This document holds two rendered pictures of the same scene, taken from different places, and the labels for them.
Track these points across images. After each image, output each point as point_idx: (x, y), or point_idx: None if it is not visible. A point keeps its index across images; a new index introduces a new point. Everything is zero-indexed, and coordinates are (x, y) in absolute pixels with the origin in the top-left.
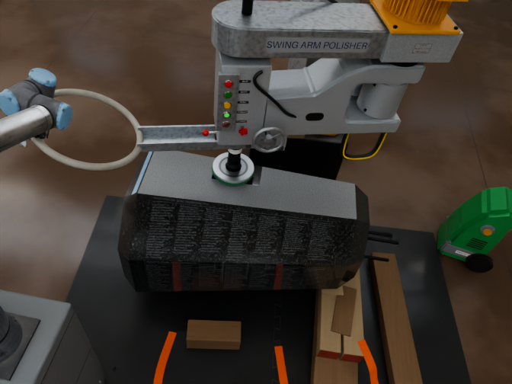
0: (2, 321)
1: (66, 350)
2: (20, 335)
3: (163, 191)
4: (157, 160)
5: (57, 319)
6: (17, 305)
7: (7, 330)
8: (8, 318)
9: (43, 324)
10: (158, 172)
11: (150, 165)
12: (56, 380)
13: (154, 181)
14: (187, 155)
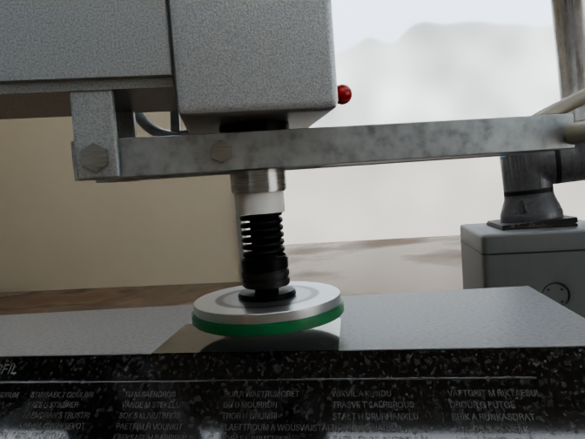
0: (503, 172)
1: (475, 277)
2: (504, 216)
3: (464, 293)
4: (562, 322)
5: (484, 232)
6: (543, 229)
7: (505, 191)
8: (516, 195)
9: (496, 230)
10: (519, 307)
11: (567, 313)
12: (469, 280)
13: (509, 298)
14: (463, 343)
